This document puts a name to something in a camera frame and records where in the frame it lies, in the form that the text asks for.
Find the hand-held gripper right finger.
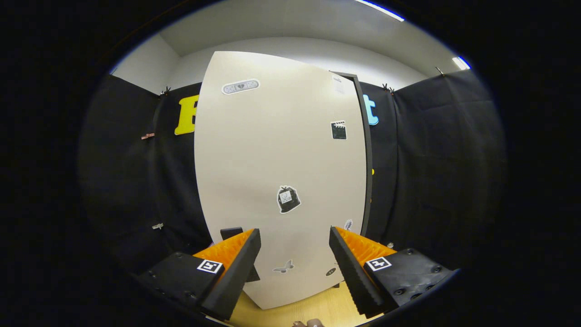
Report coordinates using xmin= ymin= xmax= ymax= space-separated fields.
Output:
xmin=328 ymin=226 xmax=458 ymax=319

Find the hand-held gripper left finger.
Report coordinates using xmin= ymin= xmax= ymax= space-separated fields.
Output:
xmin=135 ymin=228 xmax=262 ymax=322

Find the grey shoe cabinet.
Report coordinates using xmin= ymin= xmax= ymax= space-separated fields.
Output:
xmin=334 ymin=71 xmax=374 ymax=289

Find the black backdrop cloth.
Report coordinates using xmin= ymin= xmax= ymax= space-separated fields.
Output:
xmin=77 ymin=68 xmax=507 ymax=291

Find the long ceiling light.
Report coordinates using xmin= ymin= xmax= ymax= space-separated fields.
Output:
xmin=354 ymin=0 xmax=405 ymax=22

